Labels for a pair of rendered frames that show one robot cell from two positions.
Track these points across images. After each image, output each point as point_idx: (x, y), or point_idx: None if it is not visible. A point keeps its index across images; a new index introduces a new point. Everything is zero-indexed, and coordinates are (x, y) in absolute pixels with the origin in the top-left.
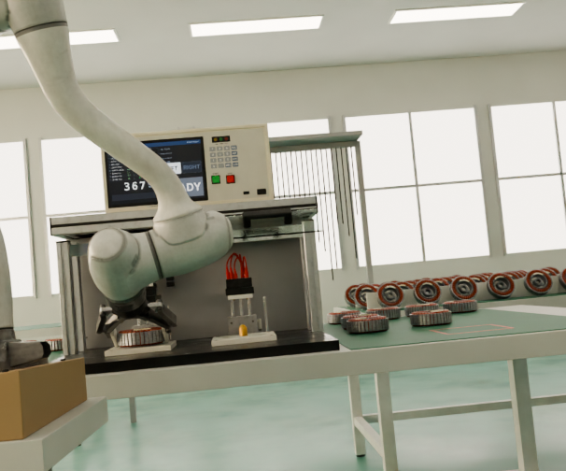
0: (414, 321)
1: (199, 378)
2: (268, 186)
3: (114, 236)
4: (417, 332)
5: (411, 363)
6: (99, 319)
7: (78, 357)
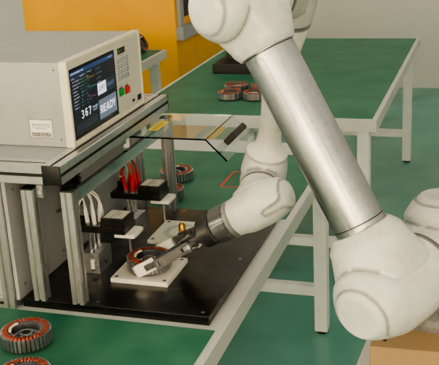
0: (177, 179)
1: (265, 274)
2: (141, 90)
3: (288, 185)
4: (223, 190)
5: (301, 217)
6: (172, 256)
7: (137, 298)
